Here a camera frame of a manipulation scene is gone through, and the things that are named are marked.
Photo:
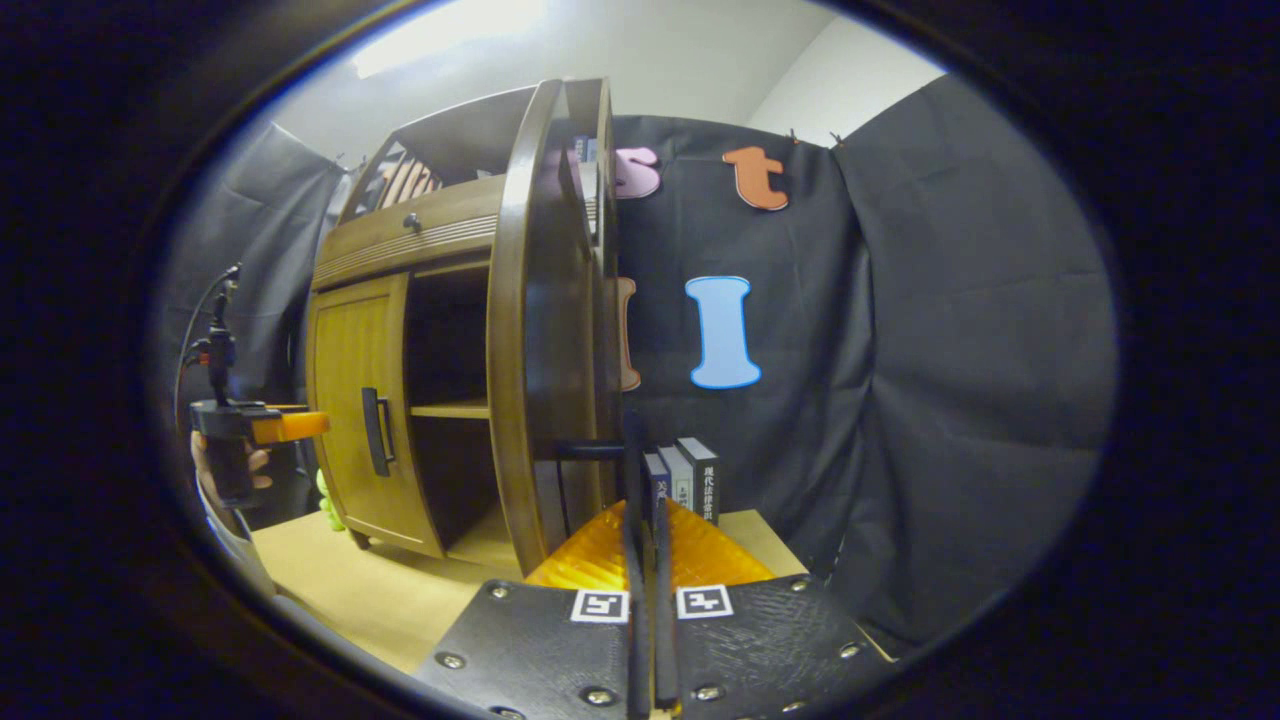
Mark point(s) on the blue book white lettering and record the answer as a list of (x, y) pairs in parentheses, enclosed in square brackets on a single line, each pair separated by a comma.
[(657, 490)]

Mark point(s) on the wooden shoe cabinet door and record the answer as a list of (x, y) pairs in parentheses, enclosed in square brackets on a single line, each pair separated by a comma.
[(345, 380), (560, 330)]

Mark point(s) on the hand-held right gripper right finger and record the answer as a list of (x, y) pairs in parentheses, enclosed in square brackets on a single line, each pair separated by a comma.
[(664, 650)]

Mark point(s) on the wooden double-door shoe cabinet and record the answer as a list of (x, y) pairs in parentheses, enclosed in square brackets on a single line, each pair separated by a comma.
[(400, 250)]

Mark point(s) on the dark blue book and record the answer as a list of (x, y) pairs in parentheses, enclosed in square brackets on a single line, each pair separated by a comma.
[(582, 150)]

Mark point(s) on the wooden inner shelf board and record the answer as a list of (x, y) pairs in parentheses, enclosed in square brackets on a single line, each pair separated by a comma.
[(455, 409)]

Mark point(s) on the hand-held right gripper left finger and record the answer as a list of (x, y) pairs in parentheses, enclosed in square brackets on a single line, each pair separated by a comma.
[(637, 650)]

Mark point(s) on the green toy frog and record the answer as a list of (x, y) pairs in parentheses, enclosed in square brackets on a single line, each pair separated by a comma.
[(327, 500)]

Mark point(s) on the black standing book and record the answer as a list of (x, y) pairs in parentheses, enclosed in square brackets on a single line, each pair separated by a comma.
[(705, 480)]

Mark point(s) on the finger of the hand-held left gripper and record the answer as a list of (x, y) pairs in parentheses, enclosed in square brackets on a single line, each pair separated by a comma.
[(290, 427)]

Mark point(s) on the black backdrop cloth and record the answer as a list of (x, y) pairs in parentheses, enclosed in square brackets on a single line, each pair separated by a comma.
[(950, 350)]

